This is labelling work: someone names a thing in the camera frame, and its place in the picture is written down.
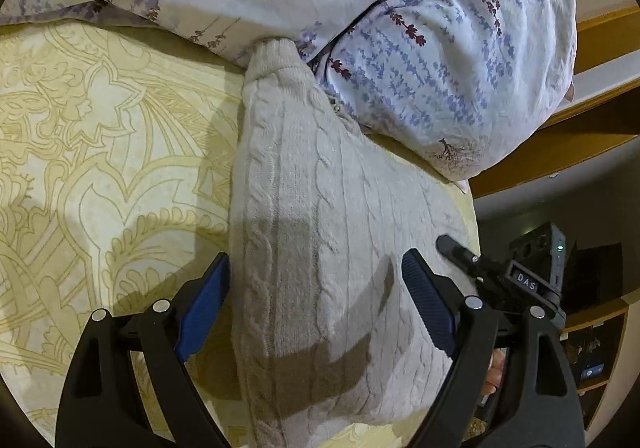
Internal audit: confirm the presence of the yellow patterned bed sheet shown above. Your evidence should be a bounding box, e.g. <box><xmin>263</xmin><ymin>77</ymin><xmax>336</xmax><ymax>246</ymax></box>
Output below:
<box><xmin>0</xmin><ymin>20</ymin><xmax>482</xmax><ymax>448</ymax></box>

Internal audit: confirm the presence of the wooden bed headboard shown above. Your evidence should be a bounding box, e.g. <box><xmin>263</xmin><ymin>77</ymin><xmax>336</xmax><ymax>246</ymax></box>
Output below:
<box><xmin>470</xmin><ymin>7</ymin><xmax>639</xmax><ymax>199</ymax></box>

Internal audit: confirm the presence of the cream cable-knit sweater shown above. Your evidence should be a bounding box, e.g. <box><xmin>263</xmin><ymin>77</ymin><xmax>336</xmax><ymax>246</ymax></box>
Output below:
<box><xmin>229</xmin><ymin>40</ymin><xmax>480</xmax><ymax>447</ymax></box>

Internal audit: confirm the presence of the wooden shelf unit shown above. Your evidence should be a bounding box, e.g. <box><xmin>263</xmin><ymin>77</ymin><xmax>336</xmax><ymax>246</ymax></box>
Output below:
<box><xmin>560</xmin><ymin>298</ymin><xmax>629</xmax><ymax>432</ymax></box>

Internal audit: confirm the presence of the person's right hand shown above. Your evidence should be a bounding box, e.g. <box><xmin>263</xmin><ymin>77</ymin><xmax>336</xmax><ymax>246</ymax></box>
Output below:
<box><xmin>482</xmin><ymin>350</ymin><xmax>506</xmax><ymax>396</ymax></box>

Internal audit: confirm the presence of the floral lavender pillow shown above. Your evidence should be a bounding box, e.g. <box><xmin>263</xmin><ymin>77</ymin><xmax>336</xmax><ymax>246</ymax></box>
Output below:
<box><xmin>1</xmin><ymin>0</ymin><xmax>577</xmax><ymax>182</ymax></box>

